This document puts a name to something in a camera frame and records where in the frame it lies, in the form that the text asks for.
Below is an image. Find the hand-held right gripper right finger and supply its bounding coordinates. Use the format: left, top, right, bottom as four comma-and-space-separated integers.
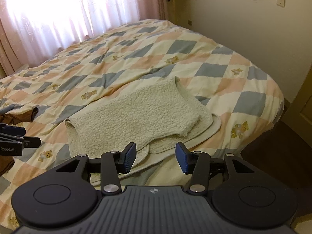
175, 141, 257, 196

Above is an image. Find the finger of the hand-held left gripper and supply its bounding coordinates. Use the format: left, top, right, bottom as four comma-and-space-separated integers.
0, 122, 26, 136
15, 136, 42, 148

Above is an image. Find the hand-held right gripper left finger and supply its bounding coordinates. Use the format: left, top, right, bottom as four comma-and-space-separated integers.
56, 142, 137, 196

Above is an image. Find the cream fleece garment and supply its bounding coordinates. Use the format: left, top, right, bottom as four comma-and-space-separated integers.
65, 76, 222, 184

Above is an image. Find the brown garment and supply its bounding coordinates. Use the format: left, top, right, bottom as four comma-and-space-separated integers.
0, 106, 39, 176

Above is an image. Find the diamond checked quilt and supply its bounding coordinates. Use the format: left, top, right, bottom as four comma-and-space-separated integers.
0, 19, 285, 230

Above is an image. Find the pink curtain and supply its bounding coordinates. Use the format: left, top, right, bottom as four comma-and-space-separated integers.
0, 0, 167, 77

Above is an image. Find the cream door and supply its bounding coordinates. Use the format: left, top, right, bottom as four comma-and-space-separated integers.
291, 61, 312, 150

